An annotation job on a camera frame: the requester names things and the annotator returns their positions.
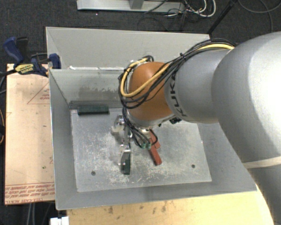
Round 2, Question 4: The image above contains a brown cardboard board, red print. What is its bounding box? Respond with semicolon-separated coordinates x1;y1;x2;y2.
4;63;56;206

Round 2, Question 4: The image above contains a red-brown flat block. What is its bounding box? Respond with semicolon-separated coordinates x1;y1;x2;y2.
148;128;163;166

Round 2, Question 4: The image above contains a dark green block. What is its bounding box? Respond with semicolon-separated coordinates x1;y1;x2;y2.
121;151;132;176
77;104;110;116

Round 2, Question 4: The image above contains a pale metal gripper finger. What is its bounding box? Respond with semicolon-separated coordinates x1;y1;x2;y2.
118;149;129;172

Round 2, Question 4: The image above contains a black cylinder on white bracket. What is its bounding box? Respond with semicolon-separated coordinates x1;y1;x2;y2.
169;116;182;126

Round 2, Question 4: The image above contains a grey metal bin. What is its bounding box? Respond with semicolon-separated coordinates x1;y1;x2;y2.
45;26;258;211

